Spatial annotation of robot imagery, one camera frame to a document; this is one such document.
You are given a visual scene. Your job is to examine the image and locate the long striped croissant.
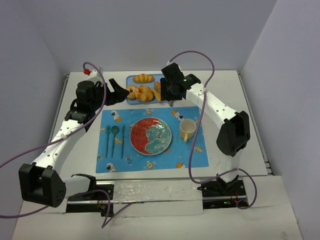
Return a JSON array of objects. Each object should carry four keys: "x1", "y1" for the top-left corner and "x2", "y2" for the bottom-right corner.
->
[{"x1": 153, "y1": 81, "x2": 162, "y2": 102}]

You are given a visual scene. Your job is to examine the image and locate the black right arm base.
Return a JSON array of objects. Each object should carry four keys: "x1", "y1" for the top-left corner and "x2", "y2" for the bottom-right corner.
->
[{"x1": 197, "y1": 176, "x2": 248, "y2": 210}]

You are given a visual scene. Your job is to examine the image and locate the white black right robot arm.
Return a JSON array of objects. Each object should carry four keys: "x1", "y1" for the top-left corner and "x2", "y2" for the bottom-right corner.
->
[{"x1": 160, "y1": 62, "x2": 251, "y2": 184}]

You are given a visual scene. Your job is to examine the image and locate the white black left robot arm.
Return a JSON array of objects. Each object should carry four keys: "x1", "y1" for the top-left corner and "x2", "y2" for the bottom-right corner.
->
[{"x1": 18, "y1": 78, "x2": 129, "y2": 208}]

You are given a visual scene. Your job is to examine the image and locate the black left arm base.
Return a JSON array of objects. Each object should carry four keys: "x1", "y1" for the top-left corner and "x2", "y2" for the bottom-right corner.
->
[{"x1": 64, "y1": 173, "x2": 114, "y2": 217}]

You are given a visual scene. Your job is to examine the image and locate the light blue serving tray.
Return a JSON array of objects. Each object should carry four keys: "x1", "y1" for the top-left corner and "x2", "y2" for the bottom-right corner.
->
[{"x1": 125, "y1": 73, "x2": 171, "y2": 105}]

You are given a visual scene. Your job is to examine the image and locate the curled golden croissant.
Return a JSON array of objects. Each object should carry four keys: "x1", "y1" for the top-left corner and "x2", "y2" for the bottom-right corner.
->
[{"x1": 135, "y1": 85, "x2": 154, "y2": 103}]

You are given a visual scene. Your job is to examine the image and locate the golden croissant at tray back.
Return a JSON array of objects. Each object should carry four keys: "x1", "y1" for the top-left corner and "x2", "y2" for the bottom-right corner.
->
[{"x1": 133, "y1": 73, "x2": 155, "y2": 84}]

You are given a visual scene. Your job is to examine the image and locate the cream yellow mug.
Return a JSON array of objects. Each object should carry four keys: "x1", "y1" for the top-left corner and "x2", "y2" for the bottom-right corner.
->
[{"x1": 179, "y1": 118, "x2": 197, "y2": 143}]

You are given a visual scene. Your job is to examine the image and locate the teal plastic fork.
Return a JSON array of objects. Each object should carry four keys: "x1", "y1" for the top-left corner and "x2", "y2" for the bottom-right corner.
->
[{"x1": 105, "y1": 125, "x2": 111, "y2": 158}]

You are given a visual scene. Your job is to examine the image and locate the teal plastic spoon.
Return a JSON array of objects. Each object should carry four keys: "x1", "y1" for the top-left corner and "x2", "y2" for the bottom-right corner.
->
[{"x1": 111, "y1": 125, "x2": 120, "y2": 157}]

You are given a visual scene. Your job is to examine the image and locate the teal plastic knife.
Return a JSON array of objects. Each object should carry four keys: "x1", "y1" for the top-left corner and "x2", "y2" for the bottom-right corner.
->
[{"x1": 121, "y1": 125, "x2": 126, "y2": 159}]

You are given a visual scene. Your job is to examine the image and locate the red and teal plate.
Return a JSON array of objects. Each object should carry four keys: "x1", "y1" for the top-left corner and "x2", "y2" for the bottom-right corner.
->
[{"x1": 129, "y1": 117, "x2": 172, "y2": 156}]

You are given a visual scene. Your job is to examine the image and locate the blue space print placemat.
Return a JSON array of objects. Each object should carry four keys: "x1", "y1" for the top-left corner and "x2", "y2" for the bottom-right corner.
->
[{"x1": 96, "y1": 106, "x2": 209, "y2": 173}]

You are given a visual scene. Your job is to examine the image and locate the glazed ring donut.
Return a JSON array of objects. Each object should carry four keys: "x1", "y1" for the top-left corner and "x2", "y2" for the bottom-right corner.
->
[{"x1": 126, "y1": 84, "x2": 137, "y2": 100}]

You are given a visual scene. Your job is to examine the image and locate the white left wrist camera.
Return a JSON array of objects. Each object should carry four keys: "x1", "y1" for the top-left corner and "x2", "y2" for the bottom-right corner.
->
[{"x1": 83, "y1": 68, "x2": 103, "y2": 83}]

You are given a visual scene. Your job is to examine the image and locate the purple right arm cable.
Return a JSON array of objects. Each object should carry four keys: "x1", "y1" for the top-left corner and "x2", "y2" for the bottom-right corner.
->
[{"x1": 167, "y1": 50, "x2": 258, "y2": 210}]

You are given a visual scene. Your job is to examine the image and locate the metal front rail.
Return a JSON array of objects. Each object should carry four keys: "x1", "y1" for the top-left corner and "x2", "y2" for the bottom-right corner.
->
[{"x1": 66, "y1": 178, "x2": 248, "y2": 205}]

